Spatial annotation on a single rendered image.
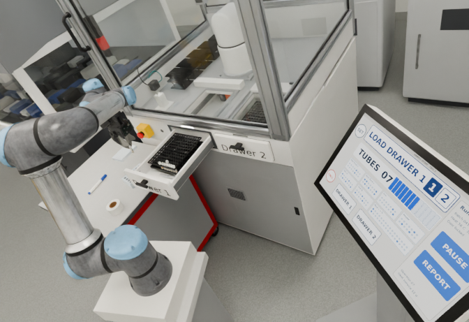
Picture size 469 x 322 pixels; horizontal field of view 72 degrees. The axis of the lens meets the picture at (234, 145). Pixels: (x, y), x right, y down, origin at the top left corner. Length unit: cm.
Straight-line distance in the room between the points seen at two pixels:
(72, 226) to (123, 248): 16
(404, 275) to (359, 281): 111
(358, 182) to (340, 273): 110
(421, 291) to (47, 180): 99
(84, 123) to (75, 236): 35
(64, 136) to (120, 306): 61
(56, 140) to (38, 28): 118
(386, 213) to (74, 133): 85
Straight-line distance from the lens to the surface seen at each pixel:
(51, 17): 213
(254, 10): 106
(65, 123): 98
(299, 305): 197
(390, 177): 93
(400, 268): 91
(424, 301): 89
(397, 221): 91
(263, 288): 204
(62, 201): 109
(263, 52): 112
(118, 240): 110
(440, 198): 85
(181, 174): 146
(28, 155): 103
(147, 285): 119
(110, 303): 130
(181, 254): 126
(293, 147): 138
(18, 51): 204
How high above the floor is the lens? 180
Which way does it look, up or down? 38 degrees down
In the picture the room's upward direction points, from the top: 21 degrees counter-clockwise
